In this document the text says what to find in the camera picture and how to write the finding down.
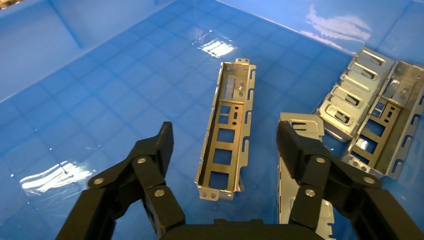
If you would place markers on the blue plastic bin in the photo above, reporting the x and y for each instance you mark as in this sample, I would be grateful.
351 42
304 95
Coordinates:
99 99

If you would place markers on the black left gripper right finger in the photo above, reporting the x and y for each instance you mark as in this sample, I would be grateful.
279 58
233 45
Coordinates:
304 155

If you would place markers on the silver metal bracket part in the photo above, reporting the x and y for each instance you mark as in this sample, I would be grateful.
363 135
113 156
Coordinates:
410 82
356 89
314 129
239 139

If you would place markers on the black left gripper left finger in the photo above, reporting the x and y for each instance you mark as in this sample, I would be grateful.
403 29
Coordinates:
155 159

